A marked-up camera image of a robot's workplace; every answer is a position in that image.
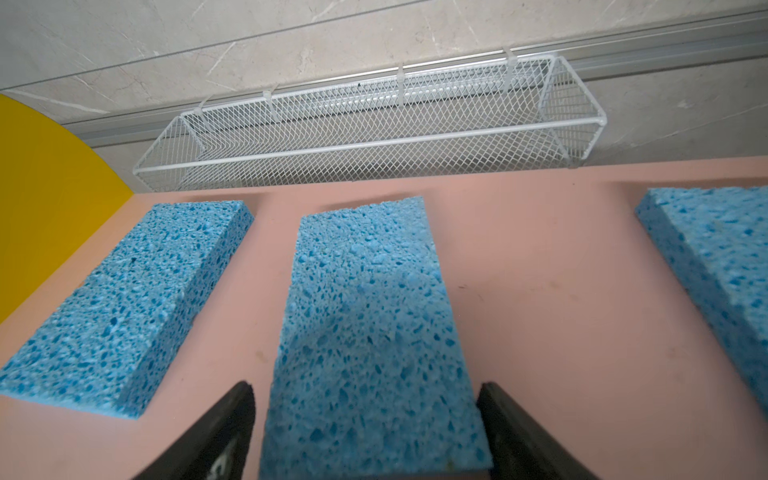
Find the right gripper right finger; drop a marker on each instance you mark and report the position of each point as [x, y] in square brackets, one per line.
[521, 448]

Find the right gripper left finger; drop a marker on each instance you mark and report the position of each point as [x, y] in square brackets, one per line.
[215, 446]

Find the light blue sponge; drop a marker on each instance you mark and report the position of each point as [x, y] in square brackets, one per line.
[715, 242]
[107, 347]
[370, 379]

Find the yellow shelf with coloured boards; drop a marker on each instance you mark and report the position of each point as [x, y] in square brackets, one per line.
[559, 297]

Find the white wire mesh basket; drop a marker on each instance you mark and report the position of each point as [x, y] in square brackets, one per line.
[507, 113]

